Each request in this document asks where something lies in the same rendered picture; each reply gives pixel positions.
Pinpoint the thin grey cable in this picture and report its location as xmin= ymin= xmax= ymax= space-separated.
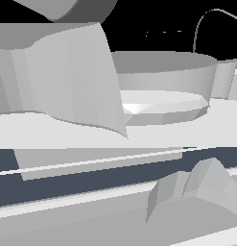
xmin=192 ymin=8 xmax=237 ymax=54

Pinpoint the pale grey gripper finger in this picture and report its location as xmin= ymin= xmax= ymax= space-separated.
xmin=145 ymin=157 xmax=237 ymax=224

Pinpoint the pale grey gripper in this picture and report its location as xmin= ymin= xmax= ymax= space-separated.
xmin=0 ymin=97 xmax=237 ymax=183

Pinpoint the grey box with pale edges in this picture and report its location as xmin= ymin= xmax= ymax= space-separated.
xmin=0 ymin=166 xmax=237 ymax=246

